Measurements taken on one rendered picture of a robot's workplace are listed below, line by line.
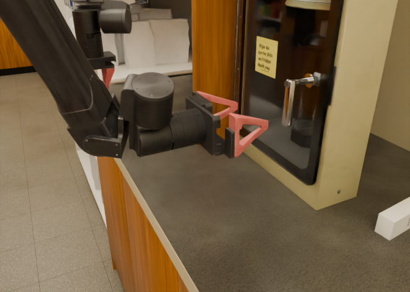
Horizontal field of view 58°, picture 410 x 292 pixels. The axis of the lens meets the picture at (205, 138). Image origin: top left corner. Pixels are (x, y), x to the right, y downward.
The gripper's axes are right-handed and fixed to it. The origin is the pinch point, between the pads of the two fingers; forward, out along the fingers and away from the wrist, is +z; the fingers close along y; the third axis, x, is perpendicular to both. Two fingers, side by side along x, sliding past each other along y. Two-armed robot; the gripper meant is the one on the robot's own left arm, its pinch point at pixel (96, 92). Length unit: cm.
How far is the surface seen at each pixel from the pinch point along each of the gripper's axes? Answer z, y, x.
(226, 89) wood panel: 1.8, 31.7, -8.9
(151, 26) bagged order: -1, 43, 84
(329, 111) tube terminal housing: -5, 32, -45
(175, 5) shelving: -4, 76, 131
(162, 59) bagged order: 15, 48, 85
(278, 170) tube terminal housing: 14.0, 32.1, -32.8
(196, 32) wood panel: -13.8, 23.5, -8.8
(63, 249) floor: 109, -16, 81
